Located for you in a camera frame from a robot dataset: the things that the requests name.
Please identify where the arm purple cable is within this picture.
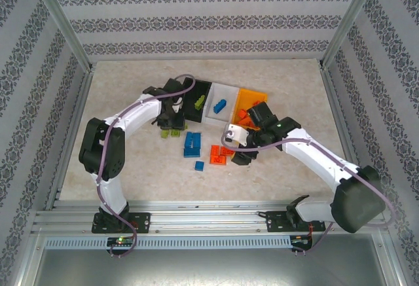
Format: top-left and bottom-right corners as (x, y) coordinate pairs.
(221, 130), (395, 257)
(96, 75), (197, 259)

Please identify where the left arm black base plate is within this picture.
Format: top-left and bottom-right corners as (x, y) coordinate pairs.
(92, 212), (151, 234)

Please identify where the aluminum mounting rail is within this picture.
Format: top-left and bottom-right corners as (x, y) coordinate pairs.
(32, 200), (384, 234)

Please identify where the slotted grey cable duct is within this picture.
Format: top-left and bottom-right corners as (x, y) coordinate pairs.
(44, 236), (292, 250)

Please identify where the white plastic bin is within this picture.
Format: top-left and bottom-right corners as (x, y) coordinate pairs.
(201, 82), (242, 126)

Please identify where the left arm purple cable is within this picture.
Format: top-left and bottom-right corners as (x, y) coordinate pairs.
(96, 75), (197, 259)

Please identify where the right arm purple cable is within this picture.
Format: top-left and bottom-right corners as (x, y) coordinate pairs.
(221, 130), (395, 257)

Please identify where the orange-yellow plastic bin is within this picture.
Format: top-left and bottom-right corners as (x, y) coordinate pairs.
(228, 88), (268, 126)

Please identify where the grey sheet metal panel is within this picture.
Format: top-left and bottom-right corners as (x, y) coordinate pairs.
(14, 230), (403, 286)

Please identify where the aluminum side rail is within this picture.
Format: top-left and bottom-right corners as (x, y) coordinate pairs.
(44, 65), (98, 210)
(319, 65), (384, 208)

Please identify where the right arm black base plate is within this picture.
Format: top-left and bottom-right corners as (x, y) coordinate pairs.
(265, 210), (327, 234)

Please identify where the black plastic bin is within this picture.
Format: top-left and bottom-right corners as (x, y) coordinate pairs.
(182, 78), (213, 124)

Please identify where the aluminum frame post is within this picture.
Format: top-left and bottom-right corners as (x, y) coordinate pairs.
(319, 0), (386, 69)
(26, 0), (96, 73)

